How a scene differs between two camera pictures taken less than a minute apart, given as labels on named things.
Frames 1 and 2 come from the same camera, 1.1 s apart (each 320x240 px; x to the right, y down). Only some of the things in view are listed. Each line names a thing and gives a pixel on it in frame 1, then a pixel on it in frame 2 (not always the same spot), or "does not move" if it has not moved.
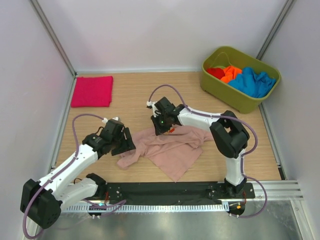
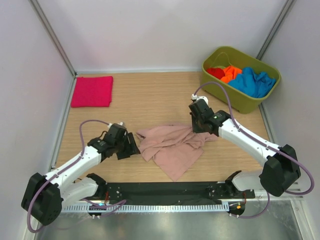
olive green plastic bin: (223, 56) does not move
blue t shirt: (257, 85) does not move
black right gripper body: (161, 120) → (196, 123)
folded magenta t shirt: (92, 91) does not move
